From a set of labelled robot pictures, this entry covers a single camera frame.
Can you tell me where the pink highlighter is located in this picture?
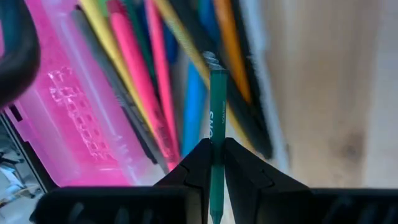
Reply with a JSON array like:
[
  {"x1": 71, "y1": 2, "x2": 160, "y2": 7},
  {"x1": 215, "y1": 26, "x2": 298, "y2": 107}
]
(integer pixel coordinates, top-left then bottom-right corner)
[{"x1": 107, "y1": 0, "x2": 182, "y2": 171}]

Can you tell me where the black pen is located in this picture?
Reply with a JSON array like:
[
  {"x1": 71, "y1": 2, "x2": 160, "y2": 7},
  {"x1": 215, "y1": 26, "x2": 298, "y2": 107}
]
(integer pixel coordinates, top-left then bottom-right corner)
[
  {"x1": 169, "y1": 0, "x2": 218, "y2": 72},
  {"x1": 233, "y1": 0, "x2": 274, "y2": 159}
]

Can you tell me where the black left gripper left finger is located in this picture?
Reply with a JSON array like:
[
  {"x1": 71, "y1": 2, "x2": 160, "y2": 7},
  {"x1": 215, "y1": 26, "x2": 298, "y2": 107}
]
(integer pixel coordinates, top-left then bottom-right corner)
[{"x1": 29, "y1": 138, "x2": 215, "y2": 224}]

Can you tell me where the yellow highlighter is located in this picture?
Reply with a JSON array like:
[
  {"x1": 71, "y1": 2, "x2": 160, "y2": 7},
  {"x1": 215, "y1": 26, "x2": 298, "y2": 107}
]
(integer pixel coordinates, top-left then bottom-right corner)
[{"x1": 79, "y1": 0, "x2": 156, "y2": 138}]

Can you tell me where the grey marker pen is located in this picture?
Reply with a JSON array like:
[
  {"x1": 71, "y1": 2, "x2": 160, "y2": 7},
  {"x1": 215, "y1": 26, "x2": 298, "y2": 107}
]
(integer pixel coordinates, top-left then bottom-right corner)
[{"x1": 72, "y1": 9, "x2": 170, "y2": 174}]

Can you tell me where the clear plastic supply box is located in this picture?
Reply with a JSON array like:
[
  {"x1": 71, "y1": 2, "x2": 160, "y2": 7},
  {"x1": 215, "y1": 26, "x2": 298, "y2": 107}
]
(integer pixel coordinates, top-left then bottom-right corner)
[{"x1": 40, "y1": 0, "x2": 292, "y2": 187}]

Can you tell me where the pink plastic pencil case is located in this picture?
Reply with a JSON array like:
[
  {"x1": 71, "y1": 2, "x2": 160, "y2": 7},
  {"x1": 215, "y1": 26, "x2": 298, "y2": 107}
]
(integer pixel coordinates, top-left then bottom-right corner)
[{"x1": 0, "y1": 0, "x2": 162, "y2": 187}]

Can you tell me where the green crayon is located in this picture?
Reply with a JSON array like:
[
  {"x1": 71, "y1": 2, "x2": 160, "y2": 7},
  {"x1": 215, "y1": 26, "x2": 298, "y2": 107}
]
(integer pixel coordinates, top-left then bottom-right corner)
[
  {"x1": 124, "y1": 0, "x2": 158, "y2": 85},
  {"x1": 208, "y1": 68, "x2": 229, "y2": 224}
]

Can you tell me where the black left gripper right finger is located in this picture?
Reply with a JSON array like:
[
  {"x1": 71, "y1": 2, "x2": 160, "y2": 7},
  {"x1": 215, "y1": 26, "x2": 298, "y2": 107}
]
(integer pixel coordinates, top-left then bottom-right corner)
[{"x1": 223, "y1": 138, "x2": 398, "y2": 224}]

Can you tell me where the black table edge frame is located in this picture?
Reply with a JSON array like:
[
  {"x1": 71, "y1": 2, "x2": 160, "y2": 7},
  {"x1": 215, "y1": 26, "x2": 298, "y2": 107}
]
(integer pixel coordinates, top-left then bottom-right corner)
[{"x1": 0, "y1": 102, "x2": 58, "y2": 190}]

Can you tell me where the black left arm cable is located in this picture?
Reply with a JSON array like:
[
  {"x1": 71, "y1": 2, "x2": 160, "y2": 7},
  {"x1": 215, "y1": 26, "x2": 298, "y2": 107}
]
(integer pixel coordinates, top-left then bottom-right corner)
[{"x1": 0, "y1": 0, "x2": 41, "y2": 106}]

